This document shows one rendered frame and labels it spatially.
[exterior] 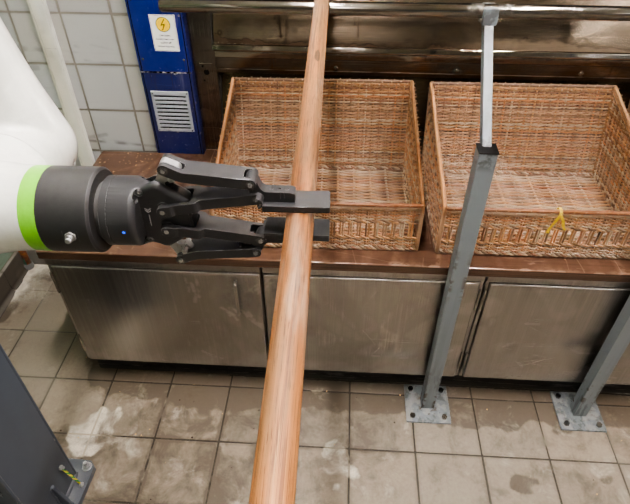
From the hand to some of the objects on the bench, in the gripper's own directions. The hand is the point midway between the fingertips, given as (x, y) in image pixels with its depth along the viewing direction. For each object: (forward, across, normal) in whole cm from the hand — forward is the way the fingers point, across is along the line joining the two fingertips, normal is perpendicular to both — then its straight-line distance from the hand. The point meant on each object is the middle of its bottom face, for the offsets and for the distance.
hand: (297, 215), depth 59 cm
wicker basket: (0, +62, -88) cm, 108 cm away
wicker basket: (+60, +61, -87) cm, 122 cm away
